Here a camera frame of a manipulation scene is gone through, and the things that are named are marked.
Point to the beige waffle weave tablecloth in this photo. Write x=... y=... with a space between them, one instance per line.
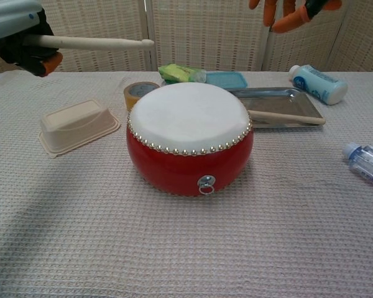
x=186 y=254

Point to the woven folding screen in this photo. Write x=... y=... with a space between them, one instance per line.
x=189 y=31

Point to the wooden drumstick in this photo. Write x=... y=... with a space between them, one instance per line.
x=286 y=117
x=96 y=42

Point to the blue plastic container lid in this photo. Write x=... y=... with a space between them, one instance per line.
x=227 y=80

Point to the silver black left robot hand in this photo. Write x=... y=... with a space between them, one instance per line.
x=12 y=28

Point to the green clear snack bag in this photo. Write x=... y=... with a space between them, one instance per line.
x=177 y=73

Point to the brown packing tape roll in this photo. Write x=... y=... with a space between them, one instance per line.
x=130 y=96

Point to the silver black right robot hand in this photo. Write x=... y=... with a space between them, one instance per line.
x=286 y=18

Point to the white bottle with blue label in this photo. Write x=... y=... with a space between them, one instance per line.
x=320 y=85

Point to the clear plastic water bottle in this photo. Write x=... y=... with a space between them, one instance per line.
x=366 y=161

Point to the beige plastic food container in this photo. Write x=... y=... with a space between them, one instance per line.
x=77 y=121

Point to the stainless steel rectangular tray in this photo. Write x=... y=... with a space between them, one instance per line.
x=273 y=101

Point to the red drum with white skin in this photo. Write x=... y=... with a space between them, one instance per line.
x=174 y=167

